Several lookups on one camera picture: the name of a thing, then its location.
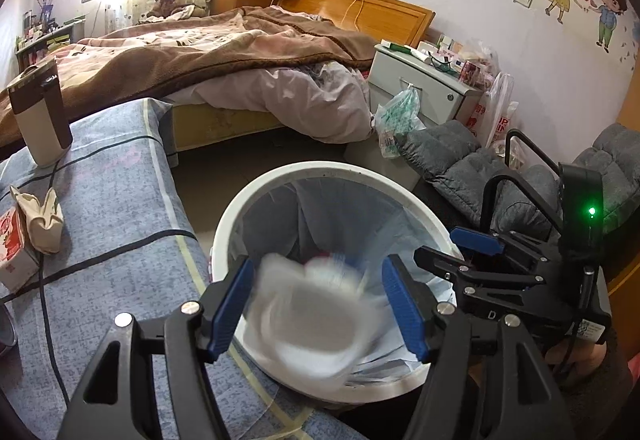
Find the white round trash bin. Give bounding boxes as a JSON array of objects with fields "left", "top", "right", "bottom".
[{"left": 209, "top": 161, "right": 466, "bottom": 408}]

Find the cluttered desk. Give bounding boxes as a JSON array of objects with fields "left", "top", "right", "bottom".
[{"left": 15, "top": 17, "right": 86, "bottom": 68}]

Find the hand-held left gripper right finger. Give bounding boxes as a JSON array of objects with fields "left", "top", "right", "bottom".
[{"left": 381, "top": 254, "right": 563, "bottom": 440}]

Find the white plastic container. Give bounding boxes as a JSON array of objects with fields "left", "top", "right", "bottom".
[{"left": 245, "top": 252, "right": 381, "bottom": 391}]

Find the brown and white thermos mug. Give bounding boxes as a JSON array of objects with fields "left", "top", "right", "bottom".
[{"left": 7, "top": 57, "right": 74, "bottom": 168}]

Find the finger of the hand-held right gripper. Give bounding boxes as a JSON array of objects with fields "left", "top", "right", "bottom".
[
  {"left": 414, "top": 246, "right": 544, "bottom": 294},
  {"left": 450, "top": 227, "right": 551, "bottom": 272}
]

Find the red and white milk carton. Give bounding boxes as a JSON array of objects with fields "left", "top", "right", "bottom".
[{"left": 0, "top": 206, "right": 42, "bottom": 293}]

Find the wooden bed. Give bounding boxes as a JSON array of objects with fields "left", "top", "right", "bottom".
[{"left": 170, "top": 0, "right": 436, "bottom": 153}]

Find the pale pink duvet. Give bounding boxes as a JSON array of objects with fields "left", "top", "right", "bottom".
[{"left": 170, "top": 62, "right": 376, "bottom": 144}]

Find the green printed plastic bag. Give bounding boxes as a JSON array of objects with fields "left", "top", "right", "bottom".
[{"left": 375, "top": 85, "right": 426, "bottom": 160}]

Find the bed with brown blanket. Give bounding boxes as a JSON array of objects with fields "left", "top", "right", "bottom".
[{"left": 0, "top": 6, "right": 381, "bottom": 156}]

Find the white red printed plastic bag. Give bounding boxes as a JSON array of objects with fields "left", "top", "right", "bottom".
[{"left": 465, "top": 71, "right": 521, "bottom": 151}]

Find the group of small boxes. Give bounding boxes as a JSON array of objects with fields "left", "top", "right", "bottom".
[{"left": 425, "top": 34, "right": 501, "bottom": 86}]

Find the white crumpled clothing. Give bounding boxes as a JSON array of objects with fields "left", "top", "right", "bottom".
[{"left": 170, "top": 4, "right": 208, "bottom": 21}]

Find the grey cushioned chair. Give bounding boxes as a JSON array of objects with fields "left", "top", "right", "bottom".
[{"left": 400, "top": 120, "right": 640, "bottom": 241}]

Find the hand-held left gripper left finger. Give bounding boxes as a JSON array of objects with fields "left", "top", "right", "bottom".
[{"left": 57, "top": 256, "right": 255, "bottom": 440}]

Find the beige tissue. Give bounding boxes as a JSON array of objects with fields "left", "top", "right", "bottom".
[{"left": 9, "top": 185, "right": 65, "bottom": 255}]

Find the person's right hand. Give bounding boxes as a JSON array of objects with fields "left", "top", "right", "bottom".
[{"left": 544, "top": 344, "right": 606, "bottom": 388}]

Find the translucent bin liner bag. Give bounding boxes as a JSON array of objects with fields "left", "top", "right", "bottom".
[{"left": 240, "top": 177, "right": 451, "bottom": 376}]

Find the white nightstand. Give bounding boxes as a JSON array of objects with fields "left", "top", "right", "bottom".
[{"left": 369, "top": 44, "right": 483, "bottom": 126}]

